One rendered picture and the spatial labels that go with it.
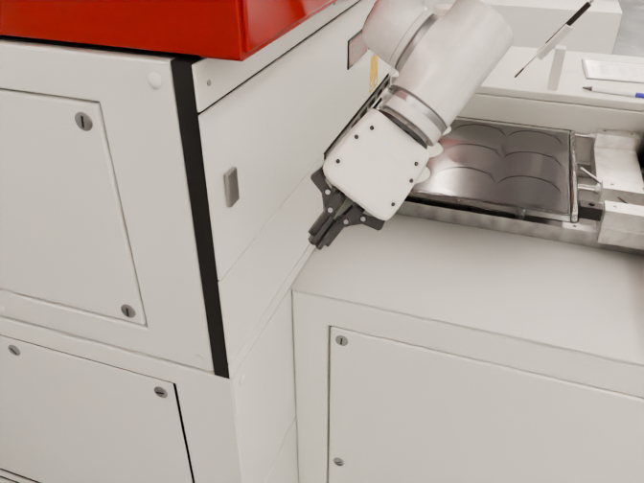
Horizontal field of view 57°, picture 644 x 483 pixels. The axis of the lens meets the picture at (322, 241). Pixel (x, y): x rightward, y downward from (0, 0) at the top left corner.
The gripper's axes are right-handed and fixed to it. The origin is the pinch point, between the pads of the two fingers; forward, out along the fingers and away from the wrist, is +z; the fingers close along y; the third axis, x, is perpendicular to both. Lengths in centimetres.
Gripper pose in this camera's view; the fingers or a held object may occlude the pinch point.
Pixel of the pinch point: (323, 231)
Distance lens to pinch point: 71.3
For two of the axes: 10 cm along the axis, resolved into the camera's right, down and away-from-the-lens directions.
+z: -6.1, 7.9, 0.7
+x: -1.0, -1.7, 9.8
